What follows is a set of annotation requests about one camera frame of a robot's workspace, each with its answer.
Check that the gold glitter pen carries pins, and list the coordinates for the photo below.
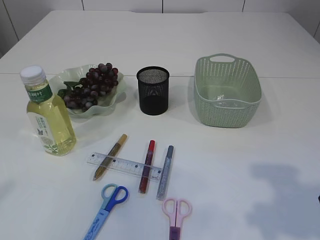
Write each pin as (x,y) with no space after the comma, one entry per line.
(109,157)

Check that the clear plastic sheet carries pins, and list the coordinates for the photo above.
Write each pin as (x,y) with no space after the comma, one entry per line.
(220,97)

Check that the purple artificial grape bunch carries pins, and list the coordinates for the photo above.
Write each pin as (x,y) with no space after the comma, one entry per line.
(98,82)

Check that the blue scissors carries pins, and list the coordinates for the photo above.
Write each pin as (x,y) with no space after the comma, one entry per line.
(109,194)

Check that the pink scissors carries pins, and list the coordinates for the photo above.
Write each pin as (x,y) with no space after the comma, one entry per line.
(176,217)

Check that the yellow tea bottle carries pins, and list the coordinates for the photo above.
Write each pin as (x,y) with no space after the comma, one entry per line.
(47,113)

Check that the black mesh pen cup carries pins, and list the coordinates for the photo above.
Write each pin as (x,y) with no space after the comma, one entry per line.
(153,90)

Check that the clear plastic ruler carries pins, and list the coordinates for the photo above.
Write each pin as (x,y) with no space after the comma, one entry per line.
(125,166)

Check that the green wavy plastic plate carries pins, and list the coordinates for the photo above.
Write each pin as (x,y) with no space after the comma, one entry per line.
(73,74)

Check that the red glitter pen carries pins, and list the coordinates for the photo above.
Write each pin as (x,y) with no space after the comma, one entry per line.
(146,168)

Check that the green woven plastic basket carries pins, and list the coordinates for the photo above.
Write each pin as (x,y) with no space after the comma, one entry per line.
(237,80)

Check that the silver glitter pen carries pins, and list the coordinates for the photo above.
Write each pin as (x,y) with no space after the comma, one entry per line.
(165,175)

